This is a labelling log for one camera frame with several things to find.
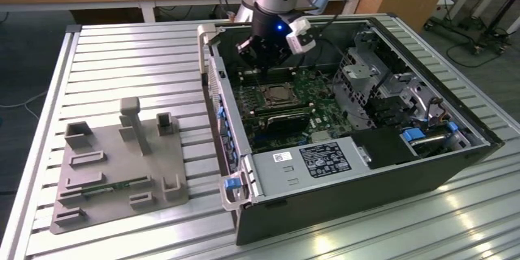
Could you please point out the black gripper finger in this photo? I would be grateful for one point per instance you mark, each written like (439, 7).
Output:
(280, 57)
(248, 50)

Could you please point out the CPU socket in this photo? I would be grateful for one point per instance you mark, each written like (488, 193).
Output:
(264, 101)

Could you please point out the black PC case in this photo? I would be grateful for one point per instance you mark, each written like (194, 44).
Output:
(366, 208)

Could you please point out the blue case latch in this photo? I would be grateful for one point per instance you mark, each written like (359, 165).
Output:
(231, 184)

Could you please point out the grey parts rack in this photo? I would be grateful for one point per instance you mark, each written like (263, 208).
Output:
(122, 156)

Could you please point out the green motherboard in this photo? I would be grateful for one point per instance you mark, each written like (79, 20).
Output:
(324, 111)

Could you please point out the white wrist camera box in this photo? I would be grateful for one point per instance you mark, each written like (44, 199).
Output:
(303, 39)

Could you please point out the silver chipset heatsink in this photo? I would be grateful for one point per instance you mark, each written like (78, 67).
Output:
(322, 135)

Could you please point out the black plastic shroud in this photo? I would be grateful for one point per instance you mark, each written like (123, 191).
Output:
(382, 147)

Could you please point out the installed RAM stick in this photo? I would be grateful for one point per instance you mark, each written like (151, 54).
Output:
(284, 109)

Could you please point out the silver CPU with green rim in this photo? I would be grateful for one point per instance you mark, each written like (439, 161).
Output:
(282, 95)

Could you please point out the blue card retention clip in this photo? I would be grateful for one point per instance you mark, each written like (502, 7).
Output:
(220, 112)
(230, 140)

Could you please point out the silver metal drive cage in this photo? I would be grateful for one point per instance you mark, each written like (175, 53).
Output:
(358, 95)

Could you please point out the black graphics card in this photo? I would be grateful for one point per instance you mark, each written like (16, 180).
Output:
(286, 125)

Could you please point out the silver cylindrical bar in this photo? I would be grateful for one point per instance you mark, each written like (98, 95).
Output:
(431, 139)

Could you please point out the black RAM slot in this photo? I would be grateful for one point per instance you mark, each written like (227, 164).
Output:
(248, 72)
(248, 75)
(248, 80)

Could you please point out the green RAM stick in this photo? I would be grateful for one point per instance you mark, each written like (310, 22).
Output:
(107, 187)

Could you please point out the silver power supply unit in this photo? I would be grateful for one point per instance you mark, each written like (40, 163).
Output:
(280, 181)

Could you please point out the small blue clip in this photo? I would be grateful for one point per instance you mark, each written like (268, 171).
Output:
(452, 127)

